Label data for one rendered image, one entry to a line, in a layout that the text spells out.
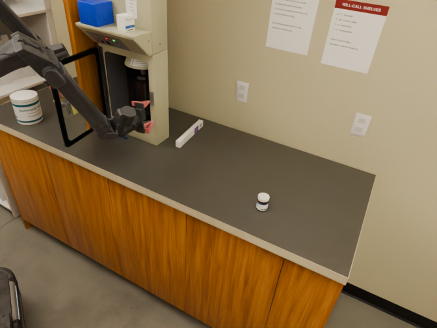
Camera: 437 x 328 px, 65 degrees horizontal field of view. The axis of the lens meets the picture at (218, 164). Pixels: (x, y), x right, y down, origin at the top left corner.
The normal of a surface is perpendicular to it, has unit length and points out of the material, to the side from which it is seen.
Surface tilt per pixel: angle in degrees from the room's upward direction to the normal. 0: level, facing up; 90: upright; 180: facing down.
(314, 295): 90
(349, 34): 90
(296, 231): 0
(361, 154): 90
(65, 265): 0
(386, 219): 90
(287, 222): 0
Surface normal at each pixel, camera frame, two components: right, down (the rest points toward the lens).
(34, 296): 0.07, -0.81
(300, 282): -0.48, 0.48
